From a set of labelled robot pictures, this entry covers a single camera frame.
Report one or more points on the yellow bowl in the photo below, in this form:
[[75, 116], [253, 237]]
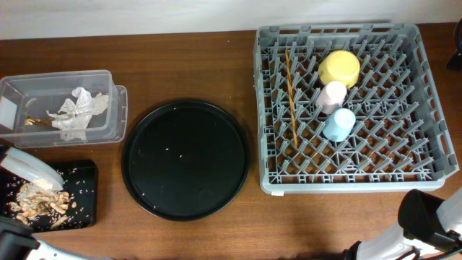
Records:
[[341, 66]]

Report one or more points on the pink cup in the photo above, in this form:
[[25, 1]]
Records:
[[331, 97]]

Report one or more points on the light blue cup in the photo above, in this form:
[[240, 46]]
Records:
[[339, 125]]

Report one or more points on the white napkin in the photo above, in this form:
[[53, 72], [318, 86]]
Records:
[[76, 116]]

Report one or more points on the brown gold snack wrapper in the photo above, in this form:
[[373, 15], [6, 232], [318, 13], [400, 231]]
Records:
[[39, 122]]

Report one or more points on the food scraps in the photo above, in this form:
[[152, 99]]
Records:
[[32, 203]]

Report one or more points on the grey plate with food scraps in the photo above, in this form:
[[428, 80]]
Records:
[[31, 169]]

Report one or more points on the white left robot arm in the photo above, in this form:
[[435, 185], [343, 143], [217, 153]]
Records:
[[18, 242]]

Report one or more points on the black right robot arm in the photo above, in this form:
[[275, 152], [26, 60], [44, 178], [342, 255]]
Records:
[[426, 224]]

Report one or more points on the grey plastic dishwasher rack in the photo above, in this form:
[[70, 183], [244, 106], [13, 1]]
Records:
[[293, 154]]

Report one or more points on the clear plastic waste bin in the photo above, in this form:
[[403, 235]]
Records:
[[31, 95]]

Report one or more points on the white label sticker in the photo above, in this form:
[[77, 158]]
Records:
[[277, 193]]

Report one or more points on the round black serving tray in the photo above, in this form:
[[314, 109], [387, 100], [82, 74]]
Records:
[[185, 160]]

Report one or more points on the black rectangular bin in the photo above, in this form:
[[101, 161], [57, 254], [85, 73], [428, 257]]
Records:
[[80, 181]]

